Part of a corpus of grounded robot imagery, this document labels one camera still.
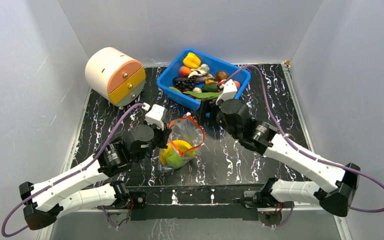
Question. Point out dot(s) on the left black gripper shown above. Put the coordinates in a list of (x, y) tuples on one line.
[(164, 134)]

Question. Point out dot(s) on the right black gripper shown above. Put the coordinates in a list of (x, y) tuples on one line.
[(208, 109)]

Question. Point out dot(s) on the clear orange zip bag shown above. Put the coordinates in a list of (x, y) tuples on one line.
[(185, 128)]

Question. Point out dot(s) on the yellow toy banana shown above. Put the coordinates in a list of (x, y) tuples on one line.
[(181, 147)]

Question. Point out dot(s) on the light green toy fruit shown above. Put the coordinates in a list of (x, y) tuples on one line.
[(174, 160)]

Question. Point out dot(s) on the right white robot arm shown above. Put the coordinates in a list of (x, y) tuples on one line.
[(330, 187)]

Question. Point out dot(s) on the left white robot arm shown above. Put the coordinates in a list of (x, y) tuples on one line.
[(47, 201)]

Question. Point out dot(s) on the green toy leaf vegetable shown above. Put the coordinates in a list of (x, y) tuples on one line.
[(201, 95)]

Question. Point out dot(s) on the toy mushroom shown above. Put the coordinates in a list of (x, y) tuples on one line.
[(197, 90)]

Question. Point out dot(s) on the dark green toy avocado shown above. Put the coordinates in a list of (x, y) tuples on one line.
[(211, 87)]

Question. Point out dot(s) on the dark purple toy grapes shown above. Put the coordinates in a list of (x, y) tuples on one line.
[(184, 84)]

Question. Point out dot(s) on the toy peach right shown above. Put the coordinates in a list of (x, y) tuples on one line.
[(237, 84)]

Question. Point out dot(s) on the toy peach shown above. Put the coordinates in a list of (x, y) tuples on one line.
[(184, 71), (237, 84)]

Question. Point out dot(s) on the toy peach left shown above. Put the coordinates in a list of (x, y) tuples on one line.
[(184, 71)]

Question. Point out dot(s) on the blue plastic bin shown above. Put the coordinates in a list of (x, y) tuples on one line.
[(165, 80)]

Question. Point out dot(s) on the yellow toy bell pepper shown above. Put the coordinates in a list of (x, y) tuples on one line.
[(192, 61)]

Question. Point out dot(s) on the round cream drawer cabinet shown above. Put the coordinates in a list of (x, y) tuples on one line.
[(115, 75)]

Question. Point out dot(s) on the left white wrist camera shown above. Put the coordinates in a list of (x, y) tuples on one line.
[(156, 116)]

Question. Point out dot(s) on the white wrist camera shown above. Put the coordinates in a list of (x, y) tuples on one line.
[(156, 116), (229, 91)]

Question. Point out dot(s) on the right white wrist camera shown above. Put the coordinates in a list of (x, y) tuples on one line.
[(229, 91)]

